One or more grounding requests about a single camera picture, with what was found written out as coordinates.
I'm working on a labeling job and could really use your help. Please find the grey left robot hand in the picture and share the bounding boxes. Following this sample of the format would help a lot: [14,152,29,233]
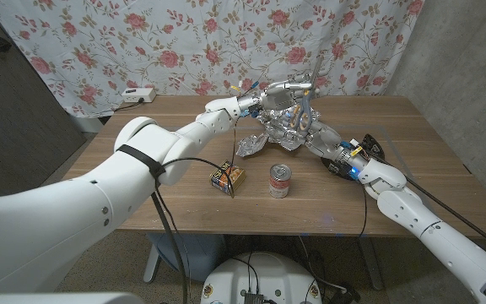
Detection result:
[259,73,318,112]

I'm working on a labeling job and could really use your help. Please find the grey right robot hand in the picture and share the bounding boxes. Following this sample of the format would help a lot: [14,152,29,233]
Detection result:
[287,107,353,164]

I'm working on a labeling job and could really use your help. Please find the grey scissors with orange handles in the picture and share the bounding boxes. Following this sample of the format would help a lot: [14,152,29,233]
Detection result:
[289,54,325,130]

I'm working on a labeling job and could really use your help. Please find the large aluminum foil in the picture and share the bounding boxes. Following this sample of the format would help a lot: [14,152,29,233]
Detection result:
[256,105,322,152]

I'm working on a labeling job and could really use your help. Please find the small crumpled aluminum foil piece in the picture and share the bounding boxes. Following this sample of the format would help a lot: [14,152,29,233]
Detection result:
[236,132,269,159]

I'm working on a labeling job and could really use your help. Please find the red white soup can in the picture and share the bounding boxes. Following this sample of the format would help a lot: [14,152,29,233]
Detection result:
[268,163,293,199]

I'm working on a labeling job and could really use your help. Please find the yellow blue Spam box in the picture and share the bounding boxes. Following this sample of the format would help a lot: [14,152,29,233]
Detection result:
[209,160,246,196]

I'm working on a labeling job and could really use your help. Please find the small black torso box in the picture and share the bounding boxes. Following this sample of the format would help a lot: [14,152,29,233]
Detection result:
[242,290,266,304]

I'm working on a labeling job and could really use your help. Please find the black tambourine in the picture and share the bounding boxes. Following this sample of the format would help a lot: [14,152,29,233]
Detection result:
[321,133,386,182]

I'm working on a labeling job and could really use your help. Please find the grey table leg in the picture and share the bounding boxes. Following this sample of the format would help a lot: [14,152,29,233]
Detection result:
[359,236,386,291]

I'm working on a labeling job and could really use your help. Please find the white power strip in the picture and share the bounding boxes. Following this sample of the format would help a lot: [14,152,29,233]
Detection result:
[121,87,158,104]

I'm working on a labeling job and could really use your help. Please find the floral backdrop cloth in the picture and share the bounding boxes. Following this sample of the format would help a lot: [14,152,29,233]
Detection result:
[0,0,425,119]

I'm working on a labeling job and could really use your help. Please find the white robot torso base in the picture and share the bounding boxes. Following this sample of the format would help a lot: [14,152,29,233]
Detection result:
[200,252,323,304]

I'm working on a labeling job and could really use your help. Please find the black power adapter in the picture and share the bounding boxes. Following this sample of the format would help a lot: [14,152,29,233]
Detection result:
[331,281,362,304]

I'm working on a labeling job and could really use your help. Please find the grey stool under table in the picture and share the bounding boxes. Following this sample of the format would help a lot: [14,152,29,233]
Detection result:
[146,232,227,283]

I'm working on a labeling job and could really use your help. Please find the white table leg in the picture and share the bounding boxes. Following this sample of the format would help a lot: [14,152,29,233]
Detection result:
[143,242,159,283]

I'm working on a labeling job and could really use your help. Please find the dark wooden door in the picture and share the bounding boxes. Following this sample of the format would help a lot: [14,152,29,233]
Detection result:
[0,0,88,199]

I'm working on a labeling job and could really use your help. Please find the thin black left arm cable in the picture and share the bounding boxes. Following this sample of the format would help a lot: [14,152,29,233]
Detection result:
[156,120,239,304]

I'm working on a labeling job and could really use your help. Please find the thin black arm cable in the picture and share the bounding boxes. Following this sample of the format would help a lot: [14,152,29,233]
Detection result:
[357,183,369,238]
[156,120,239,304]

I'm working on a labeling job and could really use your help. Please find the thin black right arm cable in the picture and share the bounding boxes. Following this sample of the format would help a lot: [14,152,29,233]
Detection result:
[357,183,369,238]

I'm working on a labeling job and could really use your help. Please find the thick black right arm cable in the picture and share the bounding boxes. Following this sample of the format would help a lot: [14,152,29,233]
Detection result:
[371,149,486,258]

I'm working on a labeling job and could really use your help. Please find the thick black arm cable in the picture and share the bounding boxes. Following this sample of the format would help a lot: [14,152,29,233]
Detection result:
[371,149,486,258]
[149,192,190,304]

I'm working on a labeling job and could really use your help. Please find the black power strip cable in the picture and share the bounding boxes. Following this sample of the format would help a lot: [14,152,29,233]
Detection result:
[114,97,145,113]

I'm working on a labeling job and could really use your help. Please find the black torso cable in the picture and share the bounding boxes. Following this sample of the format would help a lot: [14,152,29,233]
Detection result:
[229,252,261,293]

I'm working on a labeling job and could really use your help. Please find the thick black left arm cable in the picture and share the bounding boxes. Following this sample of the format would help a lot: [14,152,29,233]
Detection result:
[149,192,190,304]

